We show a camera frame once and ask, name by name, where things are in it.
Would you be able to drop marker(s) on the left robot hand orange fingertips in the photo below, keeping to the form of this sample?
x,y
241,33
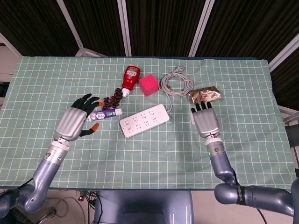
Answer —
x,y
71,123

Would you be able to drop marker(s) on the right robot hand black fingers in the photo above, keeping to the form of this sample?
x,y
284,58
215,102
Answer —
x,y
206,121

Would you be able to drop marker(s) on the small white plug adapter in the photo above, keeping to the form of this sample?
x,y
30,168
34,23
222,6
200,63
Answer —
x,y
193,121

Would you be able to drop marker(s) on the white power strip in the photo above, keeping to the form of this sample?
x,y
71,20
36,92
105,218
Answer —
x,y
144,121

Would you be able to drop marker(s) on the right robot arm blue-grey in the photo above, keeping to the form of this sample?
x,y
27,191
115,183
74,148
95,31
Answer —
x,y
224,168

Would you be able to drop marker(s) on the gold foil snack packet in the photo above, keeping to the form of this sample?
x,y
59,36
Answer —
x,y
205,94

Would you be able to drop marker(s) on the purple white toothpaste tube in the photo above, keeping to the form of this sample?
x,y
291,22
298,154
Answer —
x,y
105,114

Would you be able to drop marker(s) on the dark red grape bunch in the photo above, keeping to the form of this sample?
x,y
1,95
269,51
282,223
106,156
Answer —
x,y
114,98

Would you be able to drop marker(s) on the pink foam cube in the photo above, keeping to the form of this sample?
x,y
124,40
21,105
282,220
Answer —
x,y
149,85

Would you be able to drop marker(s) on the green checked tablecloth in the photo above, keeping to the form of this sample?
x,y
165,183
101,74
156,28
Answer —
x,y
149,158

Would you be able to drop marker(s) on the red ketchup squeeze bottle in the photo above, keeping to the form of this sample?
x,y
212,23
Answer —
x,y
129,79

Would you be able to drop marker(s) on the small red floor object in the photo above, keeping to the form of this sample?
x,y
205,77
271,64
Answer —
x,y
81,198

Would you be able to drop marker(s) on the black box device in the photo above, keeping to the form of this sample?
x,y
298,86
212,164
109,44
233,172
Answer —
x,y
3,88

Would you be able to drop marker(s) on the white metal rack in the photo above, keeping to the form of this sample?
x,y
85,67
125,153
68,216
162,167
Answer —
x,y
289,115

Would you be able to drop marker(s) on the blue-grey robot torso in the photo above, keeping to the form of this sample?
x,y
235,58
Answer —
x,y
142,207

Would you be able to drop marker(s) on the white aluminium frame post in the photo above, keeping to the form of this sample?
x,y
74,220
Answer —
x,y
201,28
70,25
125,28
10,45
283,52

